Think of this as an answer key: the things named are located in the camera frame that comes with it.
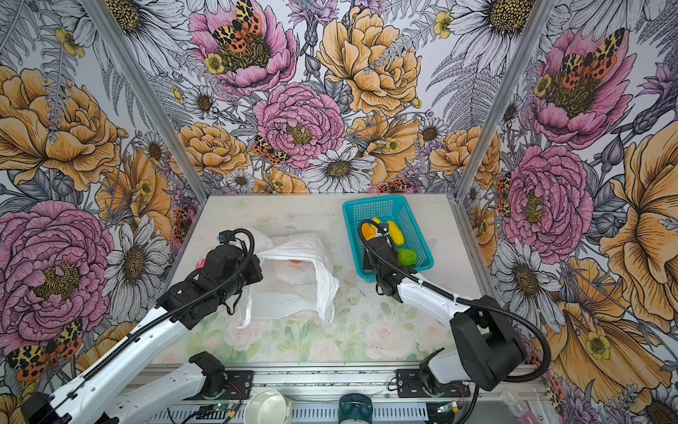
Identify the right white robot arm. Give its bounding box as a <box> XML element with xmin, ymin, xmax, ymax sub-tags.
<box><xmin>365</xmin><ymin>236</ymin><xmax>539</xmax><ymax>396</ymax></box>

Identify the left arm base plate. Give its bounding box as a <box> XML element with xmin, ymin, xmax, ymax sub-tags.
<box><xmin>210</xmin><ymin>370</ymin><xmax>254</xmax><ymax>401</ymax></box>

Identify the teal plastic basket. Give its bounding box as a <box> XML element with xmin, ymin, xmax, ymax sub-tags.
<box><xmin>342</xmin><ymin>195</ymin><xmax>434</xmax><ymax>281</ymax></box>

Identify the aluminium front rail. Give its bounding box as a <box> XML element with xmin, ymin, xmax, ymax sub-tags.
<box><xmin>94</xmin><ymin>363</ymin><xmax>541</xmax><ymax>406</ymax></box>

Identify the white plastic bag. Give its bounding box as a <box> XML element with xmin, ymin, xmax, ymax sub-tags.
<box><xmin>238</xmin><ymin>228</ymin><xmax>339</xmax><ymax>330</ymax></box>

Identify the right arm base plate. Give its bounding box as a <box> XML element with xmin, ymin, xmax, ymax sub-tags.
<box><xmin>395</xmin><ymin>369</ymin><xmax>471</xmax><ymax>399</ymax></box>

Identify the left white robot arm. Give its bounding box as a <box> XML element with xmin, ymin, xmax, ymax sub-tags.
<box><xmin>21</xmin><ymin>229</ymin><xmax>263</xmax><ymax>423</ymax></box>

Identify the right black corrugated cable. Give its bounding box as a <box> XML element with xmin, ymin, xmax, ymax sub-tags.
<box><xmin>357</xmin><ymin>218</ymin><xmax>553</xmax><ymax>385</ymax></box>

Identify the white round cup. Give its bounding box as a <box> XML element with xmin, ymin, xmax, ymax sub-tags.
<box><xmin>244</xmin><ymin>390</ymin><xmax>292</xmax><ymax>424</ymax></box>

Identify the green fruit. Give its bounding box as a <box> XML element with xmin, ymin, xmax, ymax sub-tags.
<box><xmin>397</xmin><ymin>248</ymin><xmax>418</xmax><ymax>268</ymax></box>

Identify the orange yellow mango fruit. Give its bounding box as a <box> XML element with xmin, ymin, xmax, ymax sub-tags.
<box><xmin>360</xmin><ymin>224</ymin><xmax>378</xmax><ymax>241</ymax></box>

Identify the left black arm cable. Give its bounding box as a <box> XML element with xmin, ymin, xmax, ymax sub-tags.
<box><xmin>31</xmin><ymin>227</ymin><xmax>256</xmax><ymax>414</ymax></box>

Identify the pink plastic object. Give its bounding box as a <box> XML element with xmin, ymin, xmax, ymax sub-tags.
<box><xmin>500</xmin><ymin>390</ymin><xmax>540</xmax><ymax>424</ymax></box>

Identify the dark green round container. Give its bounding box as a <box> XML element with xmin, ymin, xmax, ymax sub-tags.
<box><xmin>338</xmin><ymin>393</ymin><xmax>374</xmax><ymax>424</ymax></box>

